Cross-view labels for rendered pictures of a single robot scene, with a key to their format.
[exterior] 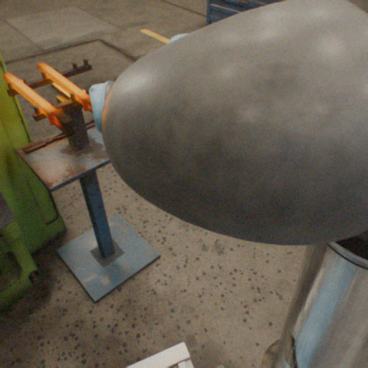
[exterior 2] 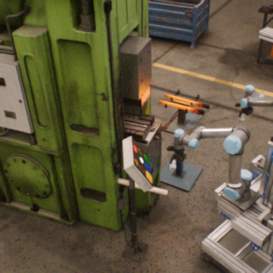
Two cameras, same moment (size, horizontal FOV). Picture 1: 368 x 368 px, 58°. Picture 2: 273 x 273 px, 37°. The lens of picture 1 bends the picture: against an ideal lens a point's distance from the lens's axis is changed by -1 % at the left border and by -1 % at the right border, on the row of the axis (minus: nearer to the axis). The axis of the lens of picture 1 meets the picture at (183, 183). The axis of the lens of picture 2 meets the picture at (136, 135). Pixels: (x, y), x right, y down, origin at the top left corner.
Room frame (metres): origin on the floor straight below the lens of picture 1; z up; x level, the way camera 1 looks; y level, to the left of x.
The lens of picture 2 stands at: (-1.98, 1.85, 3.12)
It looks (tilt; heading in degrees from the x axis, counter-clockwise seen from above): 37 degrees down; 342
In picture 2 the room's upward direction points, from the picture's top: 2 degrees counter-clockwise
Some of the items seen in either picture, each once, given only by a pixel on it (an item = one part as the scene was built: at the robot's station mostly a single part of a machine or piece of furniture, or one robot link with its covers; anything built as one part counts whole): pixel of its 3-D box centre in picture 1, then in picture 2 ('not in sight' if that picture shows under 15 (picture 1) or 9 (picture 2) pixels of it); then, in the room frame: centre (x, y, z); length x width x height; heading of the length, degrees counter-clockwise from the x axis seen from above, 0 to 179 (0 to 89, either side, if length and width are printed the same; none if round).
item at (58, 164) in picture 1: (80, 147); (181, 122); (1.06, 0.40, 0.71); 0.40 x 0.30 x 0.02; 132
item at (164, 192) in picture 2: not in sight; (143, 186); (0.42, 1.04, 0.62); 0.44 x 0.05 x 0.05; 49
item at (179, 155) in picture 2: not in sight; (178, 153); (0.23, 0.81, 1.07); 0.09 x 0.08 x 0.12; 24
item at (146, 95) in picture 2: not in sight; (122, 91); (0.88, 1.05, 1.32); 0.42 x 0.20 x 0.10; 49
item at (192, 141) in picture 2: not in sight; (191, 141); (0.16, 0.74, 1.23); 0.11 x 0.11 x 0.08; 32
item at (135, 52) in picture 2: not in sight; (122, 63); (0.91, 1.02, 1.57); 0.42 x 0.39 x 0.40; 49
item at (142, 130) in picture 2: not in sight; (124, 126); (0.88, 1.05, 0.96); 0.42 x 0.20 x 0.09; 49
